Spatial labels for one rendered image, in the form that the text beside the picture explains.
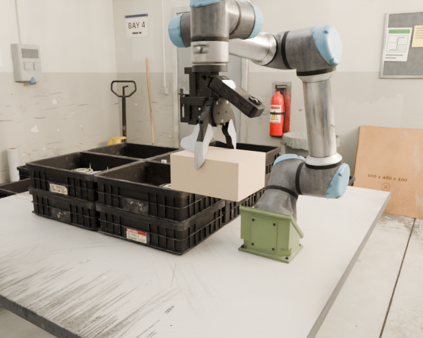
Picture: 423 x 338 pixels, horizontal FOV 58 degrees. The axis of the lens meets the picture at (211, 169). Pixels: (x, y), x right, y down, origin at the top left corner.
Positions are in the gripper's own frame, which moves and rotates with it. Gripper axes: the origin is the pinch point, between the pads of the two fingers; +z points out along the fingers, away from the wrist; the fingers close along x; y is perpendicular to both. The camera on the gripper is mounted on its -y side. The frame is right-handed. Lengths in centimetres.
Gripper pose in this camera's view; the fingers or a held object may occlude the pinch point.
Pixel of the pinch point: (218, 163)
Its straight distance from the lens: 80.3
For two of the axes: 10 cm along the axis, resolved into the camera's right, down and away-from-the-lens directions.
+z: 0.0, 9.7, 2.3
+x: -5.3, 2.0, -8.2
